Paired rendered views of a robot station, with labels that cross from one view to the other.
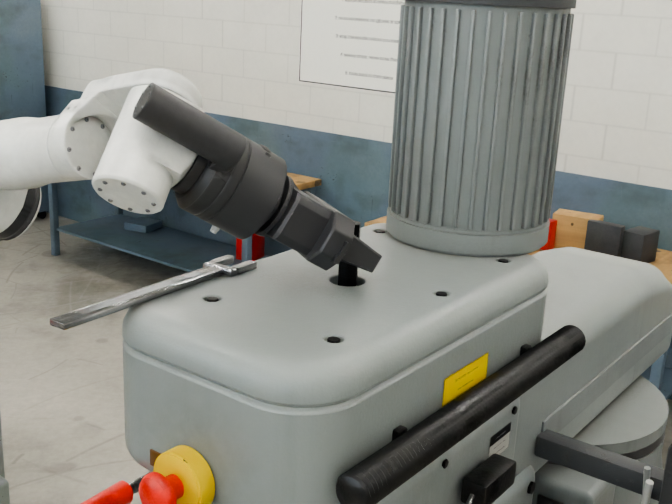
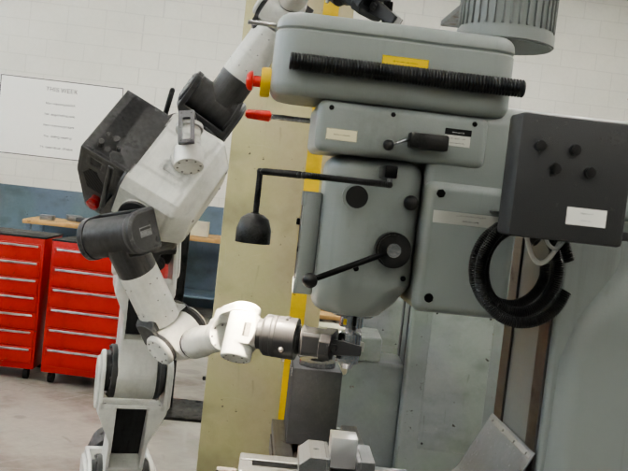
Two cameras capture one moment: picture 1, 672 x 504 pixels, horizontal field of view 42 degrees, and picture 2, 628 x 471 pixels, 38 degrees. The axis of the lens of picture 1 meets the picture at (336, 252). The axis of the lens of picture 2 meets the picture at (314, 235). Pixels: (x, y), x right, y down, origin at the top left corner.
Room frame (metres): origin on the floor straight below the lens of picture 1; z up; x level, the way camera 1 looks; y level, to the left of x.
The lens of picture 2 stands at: (-0.45, -1.40, 1.56)
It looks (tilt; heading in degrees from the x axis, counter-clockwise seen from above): 3 degrees down; 49
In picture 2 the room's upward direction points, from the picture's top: 6 degrees clockwise
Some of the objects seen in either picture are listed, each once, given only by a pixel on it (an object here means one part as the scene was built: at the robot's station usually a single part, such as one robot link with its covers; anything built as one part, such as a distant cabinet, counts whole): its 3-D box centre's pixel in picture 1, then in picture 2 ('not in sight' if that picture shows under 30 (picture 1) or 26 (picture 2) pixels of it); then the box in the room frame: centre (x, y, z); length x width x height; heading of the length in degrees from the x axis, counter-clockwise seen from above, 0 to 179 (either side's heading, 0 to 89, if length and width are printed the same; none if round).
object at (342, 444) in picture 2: not in sight; (342, 449); (0.81, -0.08, 1.05); 0.06 x 0.05 x 0.06; 52
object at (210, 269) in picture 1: (160, 288); (304, 29); (0.80, 0.17, 1.89); 0.24 x 0.04 x 0.01; 146
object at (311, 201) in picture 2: not in sight; (306, 242); (0.77, 0.05, 1.45); 0.04 x 0.04 x 0.21; 54
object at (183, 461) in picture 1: (183, 481); (265, 82); (0.68, 0.12, 1.76); 0.06 x 0.02 x 0.06; 54
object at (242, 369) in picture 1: (351, 347); (387, 72); (0.87, -0.02, 1.81); 0.47 x 0.26 x 0.16; 144
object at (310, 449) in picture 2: not in sight; (313, 458); (0.76, -0.05, 1.02); 0.12 x 0.06 x 0.04; 52
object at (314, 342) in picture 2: not in sight; (305, 341); (0.80, 0.06, 1.24); 0.13 x 0.12 x 0.10; 40
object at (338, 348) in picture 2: not in sight; (346, 349); (0.84, -0.03, 1.24); 0.06 x 0.02 x 0.03; 130
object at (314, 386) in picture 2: not in sight; (311, 394); (1.09, 0.34, 1.03); 0.22 x 0.12 x 0.20; 53
